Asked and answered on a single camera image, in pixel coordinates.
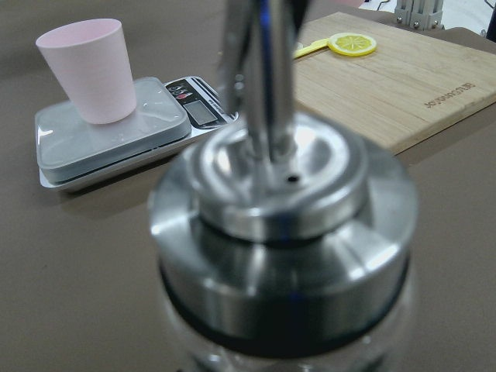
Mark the glass sauce bottle steel spout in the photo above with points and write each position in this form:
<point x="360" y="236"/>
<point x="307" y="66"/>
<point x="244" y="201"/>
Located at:
<point x="283" y="237"/>

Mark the pink plastic cup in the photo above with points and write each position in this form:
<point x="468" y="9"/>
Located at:
<point x="90" y="61"/>

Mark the grey digital kitchen scale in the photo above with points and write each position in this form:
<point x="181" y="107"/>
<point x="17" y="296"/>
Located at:
<point x="73" y="154"/>

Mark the yellow plastic knife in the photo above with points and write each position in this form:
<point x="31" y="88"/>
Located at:
<point x="311" y="48"/>

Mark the lemon slice single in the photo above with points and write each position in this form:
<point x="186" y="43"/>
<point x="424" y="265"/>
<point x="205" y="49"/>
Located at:
<point x="352" y="44"/>

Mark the wooden cutting board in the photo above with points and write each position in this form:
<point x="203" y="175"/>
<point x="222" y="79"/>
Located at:
<point x="410" y="88"/>

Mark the aluminium frame post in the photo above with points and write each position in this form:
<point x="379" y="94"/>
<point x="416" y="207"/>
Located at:
<point x="419" y="14"/>

